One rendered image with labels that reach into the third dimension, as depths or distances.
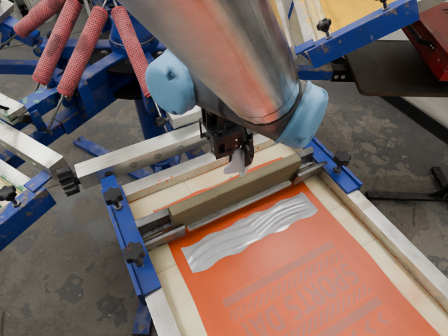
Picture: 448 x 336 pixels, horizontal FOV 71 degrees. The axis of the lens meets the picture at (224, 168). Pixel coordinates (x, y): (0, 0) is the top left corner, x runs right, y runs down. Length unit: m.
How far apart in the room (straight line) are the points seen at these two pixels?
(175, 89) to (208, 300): 0.48
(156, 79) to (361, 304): 0.62
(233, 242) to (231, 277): 0.08
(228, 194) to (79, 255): 1.37
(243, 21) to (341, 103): 2.71
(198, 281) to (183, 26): 0.63
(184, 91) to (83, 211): 1.81
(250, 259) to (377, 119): 2.21
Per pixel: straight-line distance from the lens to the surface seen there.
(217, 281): 0.74
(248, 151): 0.61
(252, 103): 0.27
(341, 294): 0.77
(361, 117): 2.79
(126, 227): 0.78
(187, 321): 0.72
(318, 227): 0.83
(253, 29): 0.19
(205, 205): 0.73
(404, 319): 0.81
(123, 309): 1.79
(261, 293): 0.74
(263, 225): 0.80
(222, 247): 0.77
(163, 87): 0.40
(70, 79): 1.13
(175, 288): 0.74
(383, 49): 1.62
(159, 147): 0.87
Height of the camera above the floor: 1.65
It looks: 49 degrees down
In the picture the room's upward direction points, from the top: straight up
